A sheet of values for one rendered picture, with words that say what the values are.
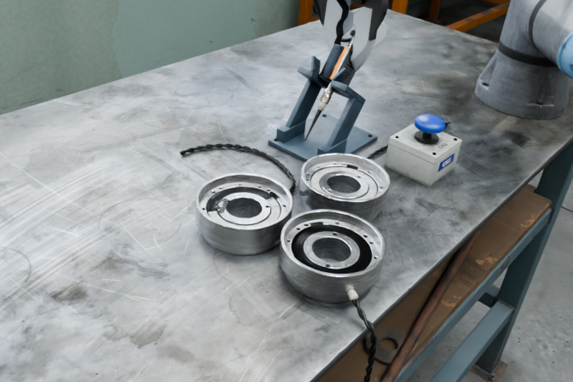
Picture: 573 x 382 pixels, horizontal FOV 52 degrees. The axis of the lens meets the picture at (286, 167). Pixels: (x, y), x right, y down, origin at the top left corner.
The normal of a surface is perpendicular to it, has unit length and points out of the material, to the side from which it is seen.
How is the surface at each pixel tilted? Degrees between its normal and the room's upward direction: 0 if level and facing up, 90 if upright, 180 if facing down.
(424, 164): 90
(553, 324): 0
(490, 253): 0
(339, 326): 0
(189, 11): 90
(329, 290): 90
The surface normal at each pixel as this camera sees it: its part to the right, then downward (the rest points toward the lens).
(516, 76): -0.59, 0.10
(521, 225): 0.08, -0.84
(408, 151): -0.66, 0.35
